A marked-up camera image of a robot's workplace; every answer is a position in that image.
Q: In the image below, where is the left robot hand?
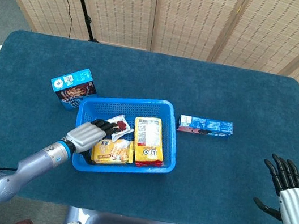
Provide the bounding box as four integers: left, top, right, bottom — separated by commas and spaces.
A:
61, 114, 122, 167

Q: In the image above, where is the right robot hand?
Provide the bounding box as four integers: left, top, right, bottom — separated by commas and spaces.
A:
249, 151, 299, 224

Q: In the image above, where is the small yellow cracker pack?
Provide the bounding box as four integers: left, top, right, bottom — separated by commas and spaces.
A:
89, 134, 137, 171

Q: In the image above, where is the small white cake packet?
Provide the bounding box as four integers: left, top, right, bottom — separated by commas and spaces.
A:
104, 113, 133, 143

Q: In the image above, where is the chocolate chip cookie box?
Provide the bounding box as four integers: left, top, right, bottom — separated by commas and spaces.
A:
46, 63, 102, 115

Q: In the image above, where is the large yellow Lipo biscuit pack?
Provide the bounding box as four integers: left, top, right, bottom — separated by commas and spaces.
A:
127, 114, 170, 171

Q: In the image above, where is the long blue Oreo box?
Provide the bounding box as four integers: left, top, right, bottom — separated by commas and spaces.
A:
177, 113, 235, 141

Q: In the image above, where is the blue plastic basket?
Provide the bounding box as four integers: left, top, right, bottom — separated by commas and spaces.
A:
67, 86, 186, 187

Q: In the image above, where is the dark teal table mat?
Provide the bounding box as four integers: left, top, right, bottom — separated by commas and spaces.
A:
0, 26, 299, 224

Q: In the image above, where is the black tripod stand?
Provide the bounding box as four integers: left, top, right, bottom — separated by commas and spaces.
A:
57, 0, 108, 44

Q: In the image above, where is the bamboo folding screen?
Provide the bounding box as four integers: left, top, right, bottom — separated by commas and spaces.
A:
0, 0, 299, 175

